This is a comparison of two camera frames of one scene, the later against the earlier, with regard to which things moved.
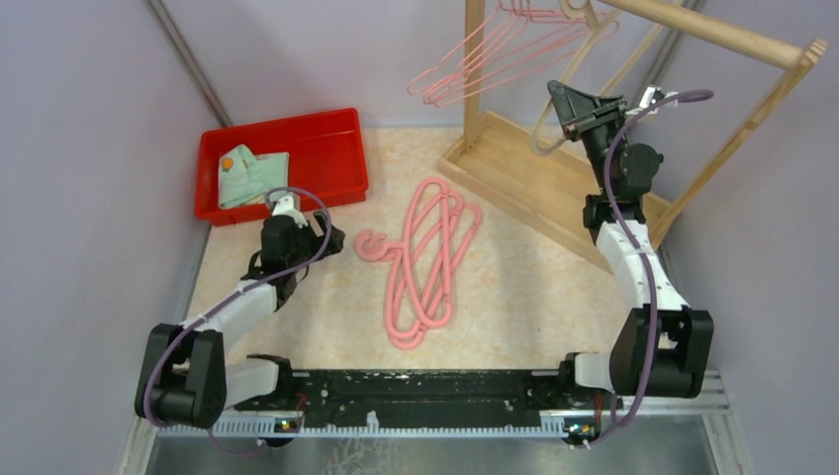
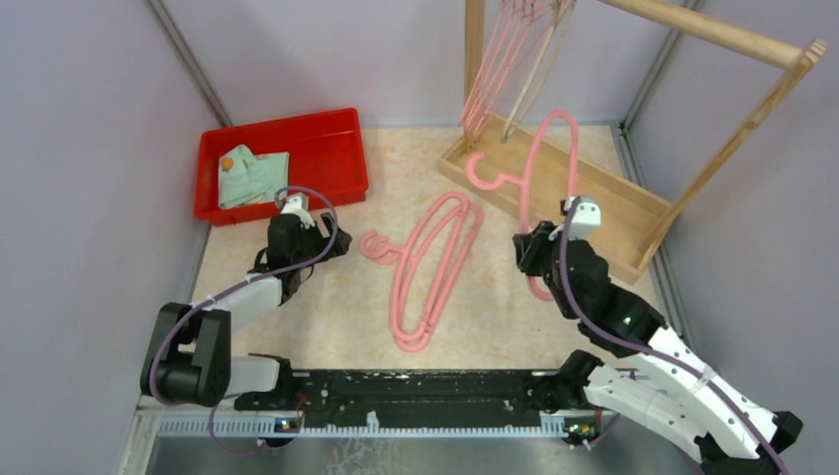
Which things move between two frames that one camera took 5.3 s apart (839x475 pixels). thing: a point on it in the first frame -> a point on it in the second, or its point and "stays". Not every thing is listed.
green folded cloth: x=244 y=178 stays
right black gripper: x=581 y=113 -> x=530 y=244
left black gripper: x=334 y=241 stays
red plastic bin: x=327 y=153 stays
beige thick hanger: x=634 y=58 -> x=557 y=9
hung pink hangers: x=509 y=40 -> x=502 y=44
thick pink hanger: x=436 y=231 -> x=522 y=178
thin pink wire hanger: x=508 y=41 -> x=513 y=27
